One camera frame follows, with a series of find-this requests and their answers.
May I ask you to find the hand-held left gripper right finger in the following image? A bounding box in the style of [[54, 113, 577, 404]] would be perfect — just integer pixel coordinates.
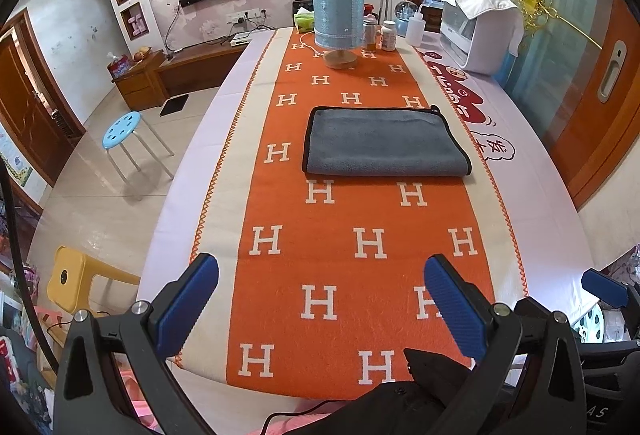
[[424, 254, 588, 435]]

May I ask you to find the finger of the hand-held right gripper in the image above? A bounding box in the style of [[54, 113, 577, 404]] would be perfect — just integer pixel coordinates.
[[581, 267, 640, 316]]

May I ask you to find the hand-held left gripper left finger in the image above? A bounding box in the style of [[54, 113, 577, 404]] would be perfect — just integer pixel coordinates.
[[52, 252, 221, 435]]

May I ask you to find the grey towel with black edge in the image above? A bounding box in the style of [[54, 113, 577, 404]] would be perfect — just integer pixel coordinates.
[[302, 105, 474, 178]]

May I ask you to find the pale green perforated stool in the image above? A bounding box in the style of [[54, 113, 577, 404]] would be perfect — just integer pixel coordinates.
[[574, 305, 609, 342]]

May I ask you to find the yellow plastic stool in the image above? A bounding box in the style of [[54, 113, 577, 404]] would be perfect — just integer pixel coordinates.
[[46, 245, 142, 316]]

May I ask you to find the orange letter-print blanket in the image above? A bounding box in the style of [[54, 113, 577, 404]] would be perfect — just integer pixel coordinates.
[[165, 28, 531, 401]]

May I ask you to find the wooden sliding glass door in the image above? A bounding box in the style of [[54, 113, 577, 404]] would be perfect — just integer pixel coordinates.
[[480, 0, 640, 211]]

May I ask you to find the blue round stool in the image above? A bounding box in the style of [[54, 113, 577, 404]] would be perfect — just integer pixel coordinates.
[[102, 111, 175, 188]]

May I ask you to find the small wooden side cabinet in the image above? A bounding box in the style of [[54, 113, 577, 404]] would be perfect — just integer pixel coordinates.
[[111, 50, 168, 111]]

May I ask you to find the low wooden television cabinet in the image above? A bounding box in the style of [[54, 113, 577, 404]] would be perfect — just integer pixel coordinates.
[[152, 28, 278, 98]]

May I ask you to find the red tissue pack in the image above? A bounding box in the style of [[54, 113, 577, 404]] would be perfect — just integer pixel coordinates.
[[107, 54, 132, 78]]

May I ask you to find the brown wooden door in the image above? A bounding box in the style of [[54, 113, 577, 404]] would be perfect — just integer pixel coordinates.
[[0, 10, 86, 188]]

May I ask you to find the white countertop appliance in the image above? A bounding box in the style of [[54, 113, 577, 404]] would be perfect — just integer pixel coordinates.
[[440, 0, 524, 76]]

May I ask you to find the white squeeze bottle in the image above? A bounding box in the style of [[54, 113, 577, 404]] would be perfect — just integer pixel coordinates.
[[405, 5, 431, 47]]

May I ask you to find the green tissue box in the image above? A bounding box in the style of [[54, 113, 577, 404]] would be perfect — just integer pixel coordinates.
[[294, 8, 316, 34]]

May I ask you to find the blue table lamp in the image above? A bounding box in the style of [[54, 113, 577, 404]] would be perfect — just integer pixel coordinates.
[[312, 0, 366, 69]]

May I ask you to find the black cable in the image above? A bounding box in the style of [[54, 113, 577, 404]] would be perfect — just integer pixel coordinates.
[[0, 160, 61, 376]]

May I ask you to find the silver sliding door handle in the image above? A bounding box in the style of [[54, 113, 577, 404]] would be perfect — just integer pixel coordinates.
[[598, 40, 627, 103]]

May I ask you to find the colourful wall poster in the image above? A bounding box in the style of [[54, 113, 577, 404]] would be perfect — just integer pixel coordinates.
[[0, 125, 33, 188]]

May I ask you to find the white wall power outlet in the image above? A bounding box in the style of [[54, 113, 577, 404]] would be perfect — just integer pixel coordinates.
[[226, 8, 266, 23]]

